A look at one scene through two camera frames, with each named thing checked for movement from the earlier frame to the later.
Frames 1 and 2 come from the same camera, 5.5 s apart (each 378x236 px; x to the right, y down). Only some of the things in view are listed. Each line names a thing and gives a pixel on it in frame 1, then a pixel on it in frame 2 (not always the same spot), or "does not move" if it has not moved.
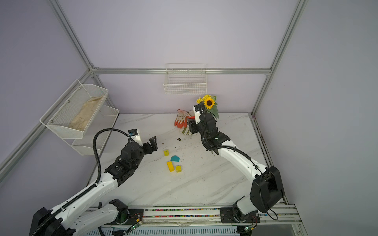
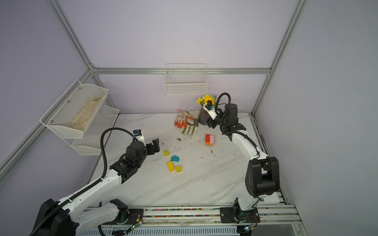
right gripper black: x=192 y=127 -> x=211 y=124
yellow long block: x=171 y=166 does not move
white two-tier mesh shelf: x=78 y=113 does not move
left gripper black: x=153 y=144 does not move
